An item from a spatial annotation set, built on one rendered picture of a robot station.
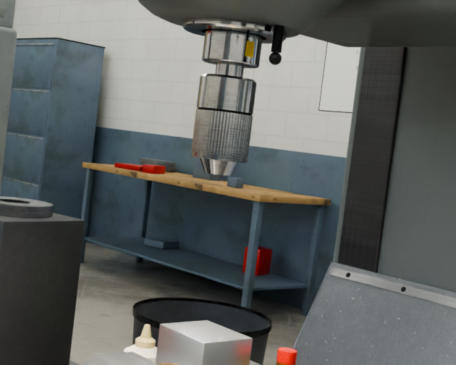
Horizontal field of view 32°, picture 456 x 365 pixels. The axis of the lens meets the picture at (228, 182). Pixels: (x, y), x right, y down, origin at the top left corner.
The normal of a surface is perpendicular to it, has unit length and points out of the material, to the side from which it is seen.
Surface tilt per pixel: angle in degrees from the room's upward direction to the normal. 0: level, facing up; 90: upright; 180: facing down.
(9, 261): 90
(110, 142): 90
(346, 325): 65
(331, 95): 90
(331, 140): 90
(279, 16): 126
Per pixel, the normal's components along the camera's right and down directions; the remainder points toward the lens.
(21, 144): -0.73, -0.05
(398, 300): -0.59, -0.49
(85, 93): 0.68, 0.12
